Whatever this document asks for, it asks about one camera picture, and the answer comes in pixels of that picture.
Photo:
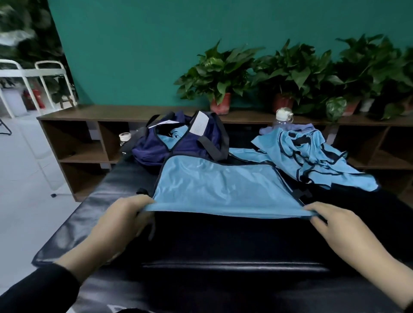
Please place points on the person's left hand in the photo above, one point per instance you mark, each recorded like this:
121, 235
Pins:
119, 226

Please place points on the person's right hand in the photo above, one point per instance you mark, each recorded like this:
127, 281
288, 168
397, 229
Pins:
345, 235

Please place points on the navy blue bag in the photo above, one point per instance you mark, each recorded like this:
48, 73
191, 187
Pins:
148, 148

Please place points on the light blue vest black trim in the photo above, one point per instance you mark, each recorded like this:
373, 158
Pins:
173, 135
310, 155
219, 187

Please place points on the clear bottle silver cap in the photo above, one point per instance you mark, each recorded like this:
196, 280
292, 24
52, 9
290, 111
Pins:
284, 116

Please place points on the person's right forearm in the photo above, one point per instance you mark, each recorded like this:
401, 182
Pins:
397, 280

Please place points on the person's left forearm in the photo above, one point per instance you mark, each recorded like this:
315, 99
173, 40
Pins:
39, 287

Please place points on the small white-lidded jar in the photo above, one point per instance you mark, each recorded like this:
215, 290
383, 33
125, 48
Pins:
124, 137

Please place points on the wooden shelf cabinet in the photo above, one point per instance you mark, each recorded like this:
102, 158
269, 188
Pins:
77, 145

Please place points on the black leather bench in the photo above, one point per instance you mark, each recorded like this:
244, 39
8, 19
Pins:
226, 245

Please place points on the red bottle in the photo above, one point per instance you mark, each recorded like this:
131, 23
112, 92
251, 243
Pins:
35, 98

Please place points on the green plant in red pot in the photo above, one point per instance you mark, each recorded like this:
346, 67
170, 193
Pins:
219, 71
290, 71
400, 84

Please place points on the green plant in white pot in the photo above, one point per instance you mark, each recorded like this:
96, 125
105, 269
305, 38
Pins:
358, 68

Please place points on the white wheeled cart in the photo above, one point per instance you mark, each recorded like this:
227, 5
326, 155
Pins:
22, 72

